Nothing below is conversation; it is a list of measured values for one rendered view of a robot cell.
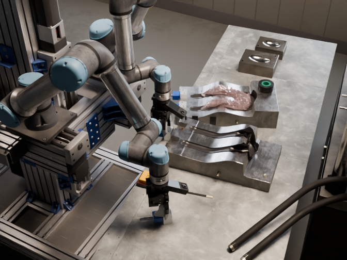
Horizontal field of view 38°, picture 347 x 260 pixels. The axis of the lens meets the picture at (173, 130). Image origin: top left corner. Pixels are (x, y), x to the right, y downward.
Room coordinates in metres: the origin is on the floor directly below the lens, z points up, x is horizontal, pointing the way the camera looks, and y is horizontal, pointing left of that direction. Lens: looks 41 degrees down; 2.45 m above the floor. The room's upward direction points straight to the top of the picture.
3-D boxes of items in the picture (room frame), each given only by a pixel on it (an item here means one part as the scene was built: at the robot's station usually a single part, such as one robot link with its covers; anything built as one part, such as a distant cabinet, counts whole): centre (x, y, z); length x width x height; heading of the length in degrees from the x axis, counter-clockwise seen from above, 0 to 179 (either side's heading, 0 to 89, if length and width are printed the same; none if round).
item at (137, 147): (1.40, 0.14, 1.14); 0.11 x 0.11 x 0.08; 67
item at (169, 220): (1.34, 0.08, 0.83); 0.13 x 0.05 x 0.05; 101
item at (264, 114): (2.07, -0.28, 0.85); 0.50 x 0.26 x 0.11; 86
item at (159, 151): (1.34, 0.06, 1.15); 0.09 x 0.08 x 0.11; 67
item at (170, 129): (1.87, 0.07, 0.83); 0.13 x 0.05 x 0.05; 71
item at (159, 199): (1.34, 0.06, 0.99); 0.09 x 0.08 x 0.12; 101
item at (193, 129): (1.72, -0.22, 0.92); 0.35 x 0.16 x 0.09; 69
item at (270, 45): (2.64, -0.59, 0.83); 0.17 x 0.13 x 0.06; 69
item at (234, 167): (1.70, -0.23, 0.87); 0.50 x 0.26 x 0.14; 69
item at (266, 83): (2.11, -0.48, 0.93); 0.08 x 0.08 x 0.04
